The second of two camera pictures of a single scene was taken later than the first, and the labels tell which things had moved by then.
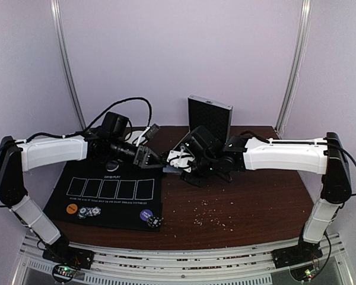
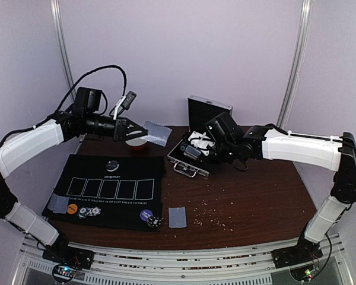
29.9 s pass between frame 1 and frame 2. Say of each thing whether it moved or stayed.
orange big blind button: stayed
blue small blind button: stayed
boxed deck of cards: moved
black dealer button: stayed
